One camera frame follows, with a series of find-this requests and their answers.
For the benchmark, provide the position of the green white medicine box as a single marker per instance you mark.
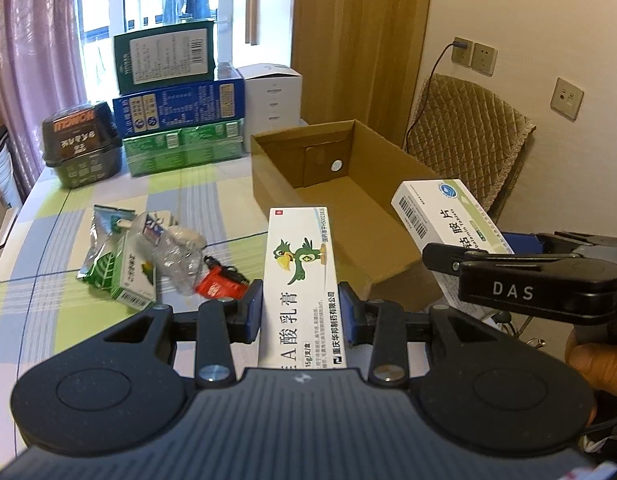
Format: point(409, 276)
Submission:
point(134, 277)

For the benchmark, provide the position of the silver tea foil pouch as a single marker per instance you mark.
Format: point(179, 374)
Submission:
point(101, 232)

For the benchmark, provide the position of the clear blue label case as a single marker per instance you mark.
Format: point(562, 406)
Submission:
point(149, 226)

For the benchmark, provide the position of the clear plastic box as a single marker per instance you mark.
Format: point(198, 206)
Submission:
point(179, 255)

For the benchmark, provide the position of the wall power socket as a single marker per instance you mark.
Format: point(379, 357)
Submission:
point(462, 52)

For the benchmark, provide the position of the white parrot ointment box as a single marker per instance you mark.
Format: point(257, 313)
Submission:
point(301, 326)

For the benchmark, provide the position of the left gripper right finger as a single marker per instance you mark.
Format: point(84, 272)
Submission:
point(382, 324)

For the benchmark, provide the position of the brown curtain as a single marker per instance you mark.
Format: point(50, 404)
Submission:
point(359, 59)

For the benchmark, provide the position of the wall data socket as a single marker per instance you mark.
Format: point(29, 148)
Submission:
point(566, 99)

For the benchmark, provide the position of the dark green top box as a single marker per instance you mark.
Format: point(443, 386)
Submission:
point(168, 54)

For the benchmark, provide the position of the white cardboard box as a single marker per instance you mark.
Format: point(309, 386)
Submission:
point(273, 99)

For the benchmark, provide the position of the green leaf packet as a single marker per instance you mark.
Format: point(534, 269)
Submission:
point(97, 270)

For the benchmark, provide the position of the red snack packet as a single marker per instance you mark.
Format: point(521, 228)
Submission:
point(223, 282)

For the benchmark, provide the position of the person's right hand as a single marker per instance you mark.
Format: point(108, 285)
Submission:
point(597, 363)

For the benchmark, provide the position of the large white medicine box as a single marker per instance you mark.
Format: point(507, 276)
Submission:
point(444, 211)

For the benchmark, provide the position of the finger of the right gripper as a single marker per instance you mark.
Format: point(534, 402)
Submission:
point(558, 242)
point(448, 259)

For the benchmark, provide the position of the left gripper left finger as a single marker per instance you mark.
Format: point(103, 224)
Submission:
point(220, 323)

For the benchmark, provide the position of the pink curtain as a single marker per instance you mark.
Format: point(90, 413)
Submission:
point(40, 74)

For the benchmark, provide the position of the checked tablecloth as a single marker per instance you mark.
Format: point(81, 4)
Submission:
point(69, 268)

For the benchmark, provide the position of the quilted beige chair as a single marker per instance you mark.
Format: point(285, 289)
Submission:
point(464, 131)

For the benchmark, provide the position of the blue carton box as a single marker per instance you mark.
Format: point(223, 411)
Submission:
point(197, 103)

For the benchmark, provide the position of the green shrink-wrapped pack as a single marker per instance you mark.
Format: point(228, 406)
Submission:
point(152, 153)

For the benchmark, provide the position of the brown cardboard box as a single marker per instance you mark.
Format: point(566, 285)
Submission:
point(354, 172)

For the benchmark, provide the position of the black noodle bowl pack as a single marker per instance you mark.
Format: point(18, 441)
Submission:
point(81, 144)

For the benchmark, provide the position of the grey white paper bag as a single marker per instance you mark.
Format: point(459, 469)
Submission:
point(8, 181)

